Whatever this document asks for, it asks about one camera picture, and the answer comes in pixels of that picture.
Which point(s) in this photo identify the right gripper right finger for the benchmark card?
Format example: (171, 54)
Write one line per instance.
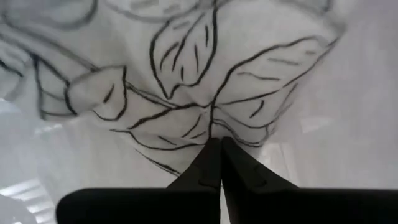
(264, 202)

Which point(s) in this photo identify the white leaf-print cloth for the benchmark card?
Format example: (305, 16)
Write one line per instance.
(186, 62)

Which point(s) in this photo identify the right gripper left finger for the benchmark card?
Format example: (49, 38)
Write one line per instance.
(186, 205)

